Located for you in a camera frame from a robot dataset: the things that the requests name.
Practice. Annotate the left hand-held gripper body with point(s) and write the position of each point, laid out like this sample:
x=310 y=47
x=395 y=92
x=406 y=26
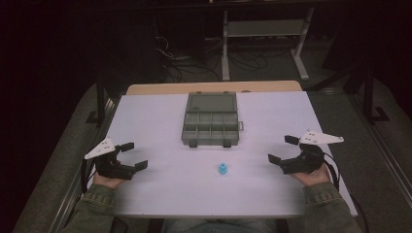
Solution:
x=110 y=168

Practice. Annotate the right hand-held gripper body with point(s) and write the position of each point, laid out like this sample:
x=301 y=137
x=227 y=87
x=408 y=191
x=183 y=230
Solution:
x=306 y=160

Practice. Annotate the person's left hand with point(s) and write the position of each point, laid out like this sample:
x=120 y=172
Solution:
x=108 y=183

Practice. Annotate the person's right hand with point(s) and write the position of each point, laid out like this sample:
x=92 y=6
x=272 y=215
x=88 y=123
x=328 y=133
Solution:
x=314 y=177

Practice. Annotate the small blue plastic part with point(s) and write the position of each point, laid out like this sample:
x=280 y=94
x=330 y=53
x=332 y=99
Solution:
x=223 y=169

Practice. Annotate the black floor stand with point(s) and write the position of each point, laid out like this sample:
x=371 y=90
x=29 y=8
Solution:
x=370 y=97
x=100 y=100

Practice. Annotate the grey plastic compartment box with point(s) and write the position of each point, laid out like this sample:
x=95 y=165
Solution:
x=210 y=119

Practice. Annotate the wooden table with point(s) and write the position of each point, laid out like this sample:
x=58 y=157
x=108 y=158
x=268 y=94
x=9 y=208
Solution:
x=213 y=87

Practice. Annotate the grey metal stand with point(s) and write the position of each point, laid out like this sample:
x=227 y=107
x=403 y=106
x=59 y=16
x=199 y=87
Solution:
x=265 y=29

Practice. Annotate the aluminium rail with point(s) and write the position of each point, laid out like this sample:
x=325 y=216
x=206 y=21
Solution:
x=385 y=155
x=81 y=181

